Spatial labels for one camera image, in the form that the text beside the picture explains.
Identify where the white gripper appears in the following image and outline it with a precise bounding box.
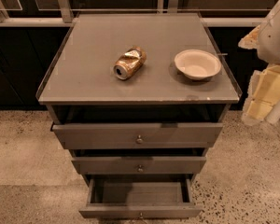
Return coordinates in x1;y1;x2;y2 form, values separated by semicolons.
238;0;280;126

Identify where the grey drawer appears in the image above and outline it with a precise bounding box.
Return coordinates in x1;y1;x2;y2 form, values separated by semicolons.
72;149;206;175
52;105;224;149
79;175;202;218

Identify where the white paper bowl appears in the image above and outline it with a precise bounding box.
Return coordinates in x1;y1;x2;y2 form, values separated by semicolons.
175;49;222;80

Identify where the crushed gold soda can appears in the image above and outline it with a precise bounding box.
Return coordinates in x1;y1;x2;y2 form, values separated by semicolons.
113;47;147;80

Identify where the metal window railing frame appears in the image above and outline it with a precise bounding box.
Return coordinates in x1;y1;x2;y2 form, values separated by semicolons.
0;0;278;27

